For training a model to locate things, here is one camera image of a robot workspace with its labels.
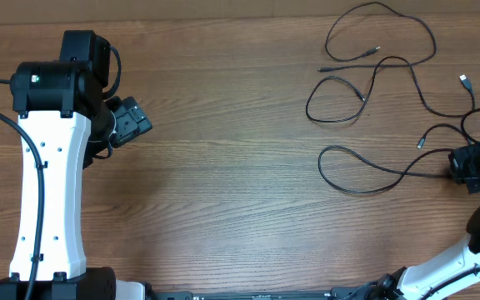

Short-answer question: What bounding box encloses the black USB-A cable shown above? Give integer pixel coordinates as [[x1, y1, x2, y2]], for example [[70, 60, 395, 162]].
[[305, 56, 476, 124]]

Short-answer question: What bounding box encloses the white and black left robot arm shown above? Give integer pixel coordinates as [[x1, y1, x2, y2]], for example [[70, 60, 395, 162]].
[[0, 30, 152, 299]]

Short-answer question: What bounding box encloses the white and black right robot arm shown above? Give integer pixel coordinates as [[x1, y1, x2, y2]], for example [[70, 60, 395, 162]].
[[364, 143, 480, 300]]

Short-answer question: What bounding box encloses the thin black cable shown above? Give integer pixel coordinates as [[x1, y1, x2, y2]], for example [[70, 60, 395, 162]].
[[317, 1, 438, 73]]

